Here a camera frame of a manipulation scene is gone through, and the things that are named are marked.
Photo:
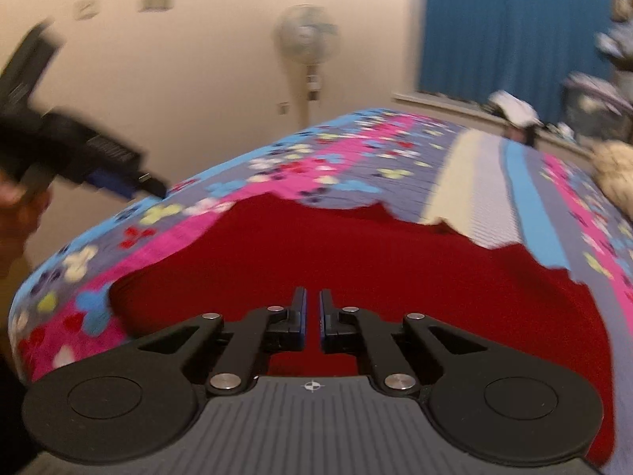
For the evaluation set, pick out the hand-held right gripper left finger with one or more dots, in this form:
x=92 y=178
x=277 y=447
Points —
x=277 y=329

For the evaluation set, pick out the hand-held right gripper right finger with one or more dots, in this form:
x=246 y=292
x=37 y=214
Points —
x=348 y=329

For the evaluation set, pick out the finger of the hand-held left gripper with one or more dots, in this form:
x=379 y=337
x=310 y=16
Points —
x=126 y=183

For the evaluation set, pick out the red knit sweater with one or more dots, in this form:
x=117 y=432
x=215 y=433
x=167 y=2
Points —
x=395 y=267

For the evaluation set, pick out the person's left hand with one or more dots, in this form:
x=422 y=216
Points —
x=22 y=217

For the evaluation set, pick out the floral striped bed blanket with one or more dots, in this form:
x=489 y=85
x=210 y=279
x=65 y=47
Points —
x=346 y=158

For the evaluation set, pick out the white standing fan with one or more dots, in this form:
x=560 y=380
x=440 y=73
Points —
x=307 y=39

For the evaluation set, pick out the stone windowsill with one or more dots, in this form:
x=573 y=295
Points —
x=445 y=104

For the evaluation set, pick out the black bag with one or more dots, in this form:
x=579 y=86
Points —
x=521 y=134

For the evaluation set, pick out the white cloth pile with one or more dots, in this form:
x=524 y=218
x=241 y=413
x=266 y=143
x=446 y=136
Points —
x=514 y=106

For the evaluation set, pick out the star print cream quilt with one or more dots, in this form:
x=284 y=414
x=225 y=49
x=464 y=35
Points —
x=615 y=178

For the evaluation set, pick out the blue curtain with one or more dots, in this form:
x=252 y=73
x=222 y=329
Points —
x=509 y=34

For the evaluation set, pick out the clear plastic storage box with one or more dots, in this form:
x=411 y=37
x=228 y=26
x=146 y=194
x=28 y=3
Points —
x=598 y=99

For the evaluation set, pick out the white wall socket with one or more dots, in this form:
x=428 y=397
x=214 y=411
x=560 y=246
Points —
x=86 y=8

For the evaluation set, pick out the small low wall socket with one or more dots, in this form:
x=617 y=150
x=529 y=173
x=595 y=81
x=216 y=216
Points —
x=283 y=108

